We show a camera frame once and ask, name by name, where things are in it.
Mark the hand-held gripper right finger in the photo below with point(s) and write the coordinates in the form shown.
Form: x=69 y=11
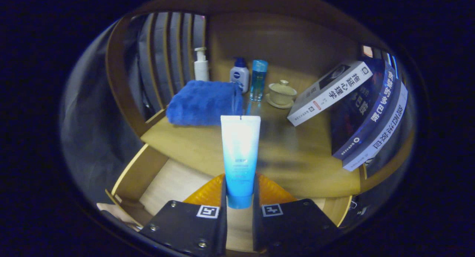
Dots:
x=256 y=227

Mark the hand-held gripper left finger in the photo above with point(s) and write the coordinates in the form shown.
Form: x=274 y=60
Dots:
x=222 y=220

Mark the wooden drawer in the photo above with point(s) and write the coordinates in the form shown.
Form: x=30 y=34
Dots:
x=167 y=190

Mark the blue and white tube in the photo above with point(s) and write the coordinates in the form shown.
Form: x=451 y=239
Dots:
x=240 y=149

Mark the wooden cabinet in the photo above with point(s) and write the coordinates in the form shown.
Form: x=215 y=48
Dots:
x=267 y=38

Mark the blue folded towel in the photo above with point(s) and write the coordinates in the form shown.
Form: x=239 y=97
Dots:
x=202 y=103

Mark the beige lidded teacup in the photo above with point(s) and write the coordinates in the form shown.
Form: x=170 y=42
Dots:
x=281 y=94

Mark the clear blue bottle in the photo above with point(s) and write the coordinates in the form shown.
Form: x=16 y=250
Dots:
x=258 y=80

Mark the white bottle with blue cap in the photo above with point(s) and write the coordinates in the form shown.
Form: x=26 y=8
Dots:
x=239 y=75

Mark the dark blue book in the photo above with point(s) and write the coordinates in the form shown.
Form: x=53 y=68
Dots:
x=356 y=116

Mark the white book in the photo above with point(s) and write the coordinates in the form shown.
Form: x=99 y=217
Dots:
x=328 y=93

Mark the white pump bottle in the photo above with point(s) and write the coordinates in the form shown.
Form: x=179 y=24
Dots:
x=201 y=69

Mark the pale purple book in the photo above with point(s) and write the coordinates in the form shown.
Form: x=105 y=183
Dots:
x=382 y=138

